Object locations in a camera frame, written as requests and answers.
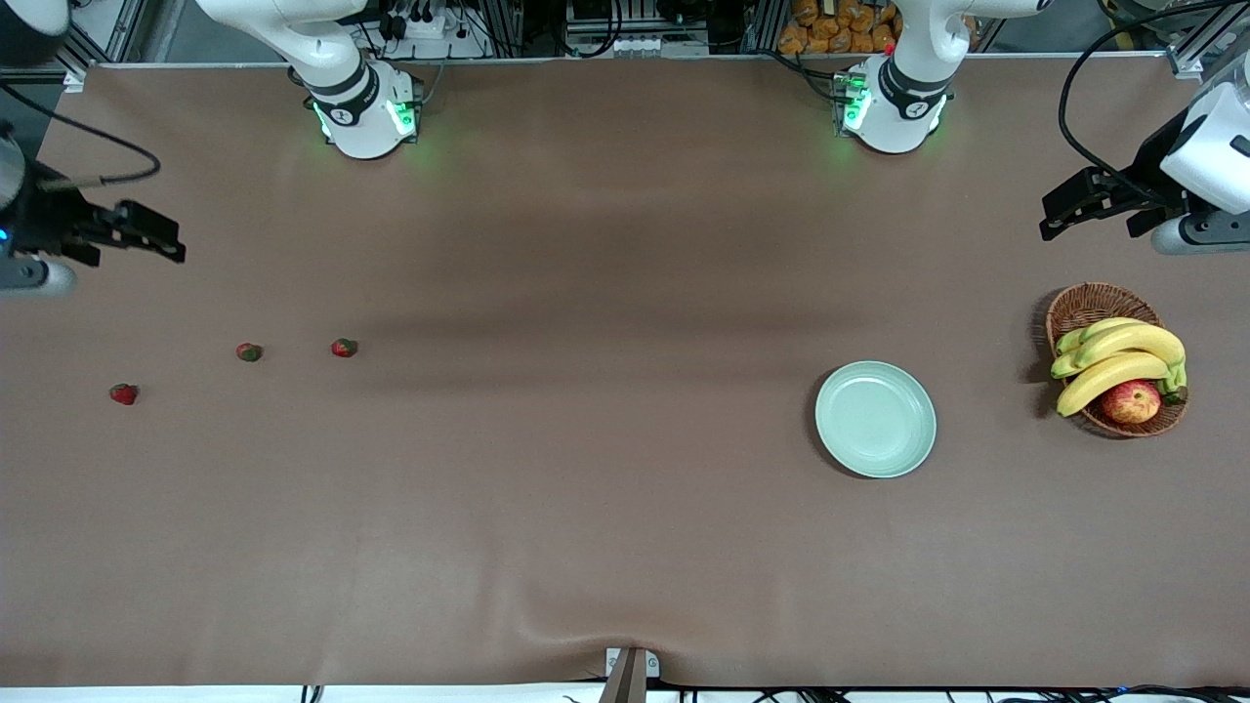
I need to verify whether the bag of bread rolls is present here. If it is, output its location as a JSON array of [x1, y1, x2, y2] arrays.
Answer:
[[777, 0, 901, 56]]

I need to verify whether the red apple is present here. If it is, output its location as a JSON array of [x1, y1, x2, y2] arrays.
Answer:
[[1100, 380, 1163, 426]]

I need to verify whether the pale green plate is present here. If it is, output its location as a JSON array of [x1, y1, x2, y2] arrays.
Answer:
[[814, 360, 938, 479]]

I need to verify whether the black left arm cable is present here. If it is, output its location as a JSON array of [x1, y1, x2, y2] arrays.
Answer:
[[1059, 0, 1250, 206]]

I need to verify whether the white power strip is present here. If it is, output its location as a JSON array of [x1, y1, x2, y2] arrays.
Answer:
[[386, 5, 450, 42]]

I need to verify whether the brown wicker basket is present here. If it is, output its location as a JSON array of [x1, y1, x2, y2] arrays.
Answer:
[[1045, 282, 1190, 438]]

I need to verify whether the large table cover mat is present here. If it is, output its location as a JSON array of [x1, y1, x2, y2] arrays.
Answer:
[[0, 54, 1250, 689]]

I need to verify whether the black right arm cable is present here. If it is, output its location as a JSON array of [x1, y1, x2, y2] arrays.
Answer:
[[0, 83, 163, 188]]

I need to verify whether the yellow banana bunch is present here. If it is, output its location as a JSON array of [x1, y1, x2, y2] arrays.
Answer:
[[1050, 317, 1188, 419]]

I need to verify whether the white terminal strip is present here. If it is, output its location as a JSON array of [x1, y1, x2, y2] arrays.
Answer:
[[604, 35, 711, 57]]

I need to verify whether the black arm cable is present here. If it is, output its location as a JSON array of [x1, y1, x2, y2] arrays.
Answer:
[[1059, 0, 1250, 206], [0, 83, 163, 188]]

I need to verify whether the metal table clamp bracket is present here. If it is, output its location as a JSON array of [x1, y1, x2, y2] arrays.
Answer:
[[604, 646, 661, 703]]

